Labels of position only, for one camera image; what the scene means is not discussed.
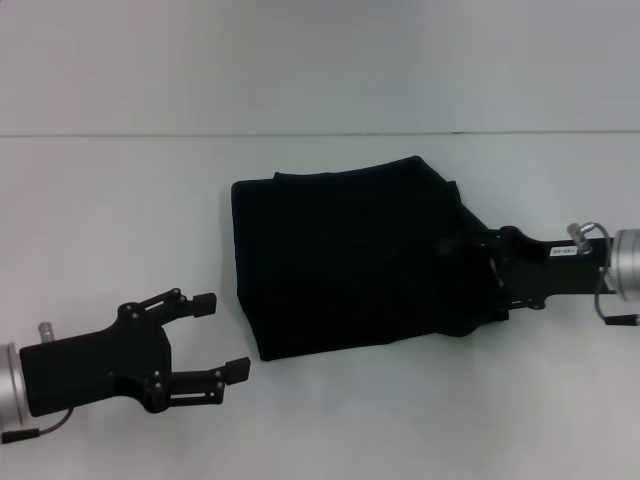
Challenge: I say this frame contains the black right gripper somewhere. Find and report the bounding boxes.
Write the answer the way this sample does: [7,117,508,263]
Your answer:
[434,224,621,323]

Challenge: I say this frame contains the black shirt with FREE print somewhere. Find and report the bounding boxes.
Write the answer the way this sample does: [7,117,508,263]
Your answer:
[229,154,512,363]

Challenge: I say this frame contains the left arm cable with plug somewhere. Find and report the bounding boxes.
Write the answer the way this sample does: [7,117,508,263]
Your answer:
[0,406,77,445]

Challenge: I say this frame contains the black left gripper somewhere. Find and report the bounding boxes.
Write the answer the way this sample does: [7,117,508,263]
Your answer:
[18,286,252,420]

